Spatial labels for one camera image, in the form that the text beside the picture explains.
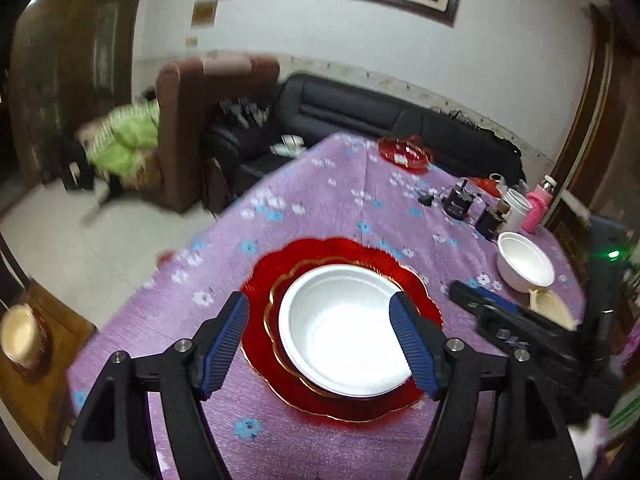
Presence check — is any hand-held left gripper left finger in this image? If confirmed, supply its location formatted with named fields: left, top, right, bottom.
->
left=57, top=291, right=250, bottom=480

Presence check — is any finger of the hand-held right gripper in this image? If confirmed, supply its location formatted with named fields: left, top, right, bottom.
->
left=474, top=305, right=583, bottom=363
left=449, top=280, right=576, bottom=332

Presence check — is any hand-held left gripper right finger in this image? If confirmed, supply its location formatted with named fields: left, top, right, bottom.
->
left=389, top=292, right=583, bottom=480

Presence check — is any deep white bowl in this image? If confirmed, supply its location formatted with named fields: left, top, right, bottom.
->
left=496, top=231, right=557, bottom=293

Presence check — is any red plate with gold rim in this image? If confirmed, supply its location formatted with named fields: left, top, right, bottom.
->
left=263, top=257, right=426, bottom=400

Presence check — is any wide shallow white bowl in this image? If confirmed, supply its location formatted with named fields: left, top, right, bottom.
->
left=277, top=265, right=421, bottom=398

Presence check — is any large red scalloped plate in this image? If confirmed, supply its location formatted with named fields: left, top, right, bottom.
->
left=239, top=237, right=443, bottom=423

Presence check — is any dark small bottle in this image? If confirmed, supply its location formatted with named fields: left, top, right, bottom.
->
left=475, top=200, right=508, bottom=238

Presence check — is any white mug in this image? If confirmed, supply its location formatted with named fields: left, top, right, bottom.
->
left=500, top=187, right=533, bottom=233

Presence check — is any black jar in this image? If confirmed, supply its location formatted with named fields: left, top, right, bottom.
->
left=442, top=180, right=476, bottom=220

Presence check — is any pink water bottle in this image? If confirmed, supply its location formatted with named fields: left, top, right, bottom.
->
left=522, top=175, right=558, bottom=233

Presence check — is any small red item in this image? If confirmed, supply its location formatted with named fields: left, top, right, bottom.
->
left=472, top=176, right=503, bottom=198

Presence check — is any purple floral tablecloth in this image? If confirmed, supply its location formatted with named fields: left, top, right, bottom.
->
left=67, top=132, right=621, bottom=480

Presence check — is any wooden side table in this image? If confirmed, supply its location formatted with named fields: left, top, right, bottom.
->
left=0, top=280, right=97, bottom=463

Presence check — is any red glass dish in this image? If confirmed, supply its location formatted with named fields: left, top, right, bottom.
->
left=377, top=135, right=432, bottom=175

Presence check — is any dark red saucer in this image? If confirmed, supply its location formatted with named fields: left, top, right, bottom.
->
left=10, top=310, right=53, bottom=373

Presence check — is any cream cup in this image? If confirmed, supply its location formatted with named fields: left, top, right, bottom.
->
left=0, top=304, right=43, bottom=363

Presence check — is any brown armchair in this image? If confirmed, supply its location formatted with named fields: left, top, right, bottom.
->
left=155, top=55, right=281, bottom=213

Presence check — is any green blanket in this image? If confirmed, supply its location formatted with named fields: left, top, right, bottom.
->
left=75, top=100, right=161, bottom=181

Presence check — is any pile of remote controls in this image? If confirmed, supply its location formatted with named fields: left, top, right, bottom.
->
left=220, top=97, right=273, bottom=128

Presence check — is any black bag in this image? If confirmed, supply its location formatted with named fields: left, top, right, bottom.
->
left=60, top=140, right=96, bottom=191

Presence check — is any black leather sofa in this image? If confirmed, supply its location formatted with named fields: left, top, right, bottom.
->
left=202, top=72, right=526, bottom=211

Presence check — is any dark wooden door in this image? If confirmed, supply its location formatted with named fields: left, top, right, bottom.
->
left=10, top=0, right=151, bottom=186

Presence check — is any wooden door frame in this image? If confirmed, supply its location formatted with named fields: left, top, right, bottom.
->
left=545, top=5, right=640, bottom=241

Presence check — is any small wall calendar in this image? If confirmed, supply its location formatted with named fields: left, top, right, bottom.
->
left=191, top=0, right=217, bottom=28

